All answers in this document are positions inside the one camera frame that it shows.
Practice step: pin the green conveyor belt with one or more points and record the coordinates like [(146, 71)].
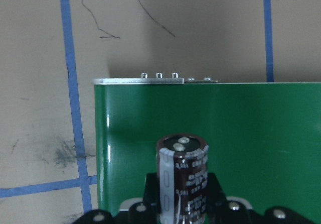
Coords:
[(264, 138)]

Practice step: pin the dark brown cylindrical capacitor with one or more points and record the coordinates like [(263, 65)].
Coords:
[(182, 175)]

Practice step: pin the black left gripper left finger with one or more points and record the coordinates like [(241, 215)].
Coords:
[(135, 210)]

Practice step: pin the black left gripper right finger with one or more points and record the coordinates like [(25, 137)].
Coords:
[(230, 209)]

